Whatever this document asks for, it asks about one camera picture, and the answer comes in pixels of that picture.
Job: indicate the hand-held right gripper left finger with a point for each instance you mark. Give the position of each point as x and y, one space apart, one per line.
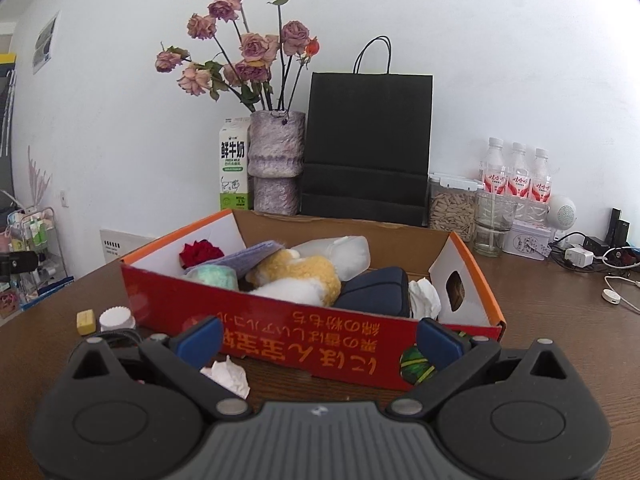
202 340

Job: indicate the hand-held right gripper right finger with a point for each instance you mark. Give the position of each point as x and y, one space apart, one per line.
435 342

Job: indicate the white tissue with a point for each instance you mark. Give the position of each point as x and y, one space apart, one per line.
424 300
227 377

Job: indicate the pale green fluffy ball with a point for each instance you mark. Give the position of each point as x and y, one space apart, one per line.
212 277

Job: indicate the navy blue pouch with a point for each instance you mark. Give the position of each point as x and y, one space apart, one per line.
375 290

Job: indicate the red fabric rose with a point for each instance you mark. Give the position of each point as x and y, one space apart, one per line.
200 254

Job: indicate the yellow eraser block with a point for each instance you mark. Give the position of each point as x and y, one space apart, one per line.
85 321

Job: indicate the white ridged bottle cap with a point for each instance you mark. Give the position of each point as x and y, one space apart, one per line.
116 317

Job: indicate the purple cloth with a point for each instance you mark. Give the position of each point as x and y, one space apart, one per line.
250 256

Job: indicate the orange red cardboard box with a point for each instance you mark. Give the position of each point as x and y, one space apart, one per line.
300 330

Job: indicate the yellow white plush toy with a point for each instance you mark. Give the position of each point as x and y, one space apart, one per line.
300 280

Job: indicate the white plastic pouch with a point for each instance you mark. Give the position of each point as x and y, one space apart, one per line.
345 255

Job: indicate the wooden desktop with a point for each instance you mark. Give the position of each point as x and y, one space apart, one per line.
550 320

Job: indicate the blue white packets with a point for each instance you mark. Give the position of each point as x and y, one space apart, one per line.
45 292

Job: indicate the dark framed board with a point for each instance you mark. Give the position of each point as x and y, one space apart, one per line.
5 135

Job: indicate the clear seed container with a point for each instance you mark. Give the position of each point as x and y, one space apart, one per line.
450 212

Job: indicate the white printed tin box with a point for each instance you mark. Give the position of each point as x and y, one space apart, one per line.
525 242

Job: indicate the clear glass cup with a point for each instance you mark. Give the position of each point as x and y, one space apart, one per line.
492 220

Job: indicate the white charger plug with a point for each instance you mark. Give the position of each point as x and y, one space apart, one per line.
579 256

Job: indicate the white round speaker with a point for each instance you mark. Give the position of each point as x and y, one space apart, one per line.
562 212

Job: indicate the white green milk carton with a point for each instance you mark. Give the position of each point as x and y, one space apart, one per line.
232 160

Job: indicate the black power adapter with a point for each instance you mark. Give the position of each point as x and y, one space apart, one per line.
596 244

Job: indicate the black red gadget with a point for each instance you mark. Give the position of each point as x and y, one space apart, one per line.
622 256

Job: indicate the purple textured vase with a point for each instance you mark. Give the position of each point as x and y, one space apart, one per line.
275 145

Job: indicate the black upright stick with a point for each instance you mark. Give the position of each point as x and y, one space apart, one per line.
614 225
623 232

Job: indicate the black paper bag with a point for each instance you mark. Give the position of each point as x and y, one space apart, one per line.
365 135

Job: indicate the dried pink rose bouquet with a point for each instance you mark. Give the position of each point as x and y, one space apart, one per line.
255 45

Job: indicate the grey wall poster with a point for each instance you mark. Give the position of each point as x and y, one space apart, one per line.
45 42

